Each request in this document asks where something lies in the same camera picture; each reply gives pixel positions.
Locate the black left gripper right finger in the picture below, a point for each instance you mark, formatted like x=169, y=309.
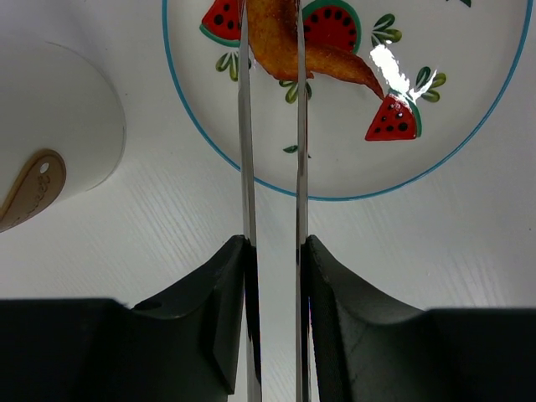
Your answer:
x=369, y=346

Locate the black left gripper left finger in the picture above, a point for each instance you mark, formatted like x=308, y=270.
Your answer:
x=181, y=344

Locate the metal tongs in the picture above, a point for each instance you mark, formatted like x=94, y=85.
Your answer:
x=303, y=365

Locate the white cylindrical lunch container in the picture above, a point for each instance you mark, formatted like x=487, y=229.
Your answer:
x=63, y=128

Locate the white patterned plate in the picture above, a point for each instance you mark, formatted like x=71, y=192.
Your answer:
x=442, y=67

